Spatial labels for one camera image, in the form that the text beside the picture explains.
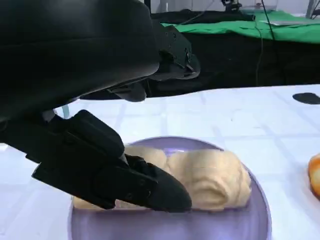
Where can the green cloth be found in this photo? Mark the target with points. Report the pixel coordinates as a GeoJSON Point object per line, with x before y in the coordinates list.
{"type": "Point", "coordinates": [225, 26]}

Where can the orange and white bread roll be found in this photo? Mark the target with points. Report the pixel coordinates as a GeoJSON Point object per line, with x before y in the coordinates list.
{"type": "Point", "coordinates": [315, 175]}

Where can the clear plastic container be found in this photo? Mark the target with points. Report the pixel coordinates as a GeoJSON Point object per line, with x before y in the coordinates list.
{"type": "Point", "coordinates": [262, 5]}

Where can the beige towel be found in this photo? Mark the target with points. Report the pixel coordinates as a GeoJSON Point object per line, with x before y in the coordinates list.
{"type": "Point", "coordinates": [212, 175]}

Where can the lilac plate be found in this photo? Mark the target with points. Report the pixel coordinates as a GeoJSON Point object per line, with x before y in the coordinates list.
{"type": "Point", "coordinates": [175, 225]}

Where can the grey flat sheet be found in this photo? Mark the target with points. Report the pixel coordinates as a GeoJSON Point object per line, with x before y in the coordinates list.
{"type": "Point", "coordinates": [290, 22]}

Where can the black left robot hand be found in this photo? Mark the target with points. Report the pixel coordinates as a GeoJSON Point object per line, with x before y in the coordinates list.
{"type": "Point", "coordinates": [62, 55]}

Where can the black cloth drape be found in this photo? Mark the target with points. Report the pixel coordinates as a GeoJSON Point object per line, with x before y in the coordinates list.
{"type": "Point", "coordinates": [230, 62]}

